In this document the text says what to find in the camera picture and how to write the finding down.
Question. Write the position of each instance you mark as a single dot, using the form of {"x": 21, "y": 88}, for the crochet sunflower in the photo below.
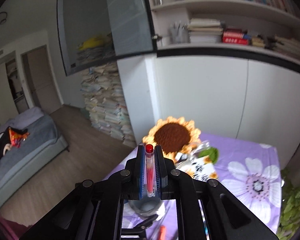
{"x": 174, "y": 135}

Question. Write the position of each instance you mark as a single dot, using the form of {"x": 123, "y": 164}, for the red capped clear pen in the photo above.
{"x": 150, "y": 163}

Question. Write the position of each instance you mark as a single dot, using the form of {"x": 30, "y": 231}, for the red books on shelf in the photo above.
{"x": 236, "y": 36}

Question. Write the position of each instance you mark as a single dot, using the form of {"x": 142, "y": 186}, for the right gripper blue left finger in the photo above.
{"x": 139, "y": 170}

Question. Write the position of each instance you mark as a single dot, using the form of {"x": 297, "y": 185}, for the green potted plant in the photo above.
{"x": 289, "y": 222}

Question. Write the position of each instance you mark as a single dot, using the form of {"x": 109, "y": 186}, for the grey felt pen holder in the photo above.
{"x": 148, "y": 206}

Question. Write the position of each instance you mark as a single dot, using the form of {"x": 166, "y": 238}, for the white wall cabinet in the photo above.
{"x": 228, "y": 92}

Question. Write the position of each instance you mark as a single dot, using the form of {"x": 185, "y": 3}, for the yellow plush toy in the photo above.
{"x": 95, "y": 41}

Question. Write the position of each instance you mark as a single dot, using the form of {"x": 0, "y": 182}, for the purple floral tablecloth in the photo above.
{"x": 250, "y": 171}

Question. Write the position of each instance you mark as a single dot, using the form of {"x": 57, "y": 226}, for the stack of white books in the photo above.
{"x": 205, "y": 30}

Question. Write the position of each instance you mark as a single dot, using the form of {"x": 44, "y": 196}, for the white pen cup on shelf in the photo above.
{"x": 179, "y": 33}

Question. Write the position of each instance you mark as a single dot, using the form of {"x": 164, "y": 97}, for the grey bed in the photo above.
{"x": 43, "y": 144}

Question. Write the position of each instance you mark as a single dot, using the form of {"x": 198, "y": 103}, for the red pen on table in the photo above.
{"x": 162, "y": 233}

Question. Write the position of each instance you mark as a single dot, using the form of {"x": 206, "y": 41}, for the stack of papers on floor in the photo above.
{"x": 105, "y": 102}

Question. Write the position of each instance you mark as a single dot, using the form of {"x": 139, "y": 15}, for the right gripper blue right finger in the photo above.
{"x": 161, "y": 173}

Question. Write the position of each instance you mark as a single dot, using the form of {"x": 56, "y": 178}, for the glass cabinet door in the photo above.
{"x": 128, "y": 22}

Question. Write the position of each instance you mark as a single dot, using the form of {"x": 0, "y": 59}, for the clothes pile on bed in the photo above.
{"x": 10, "y": 138}

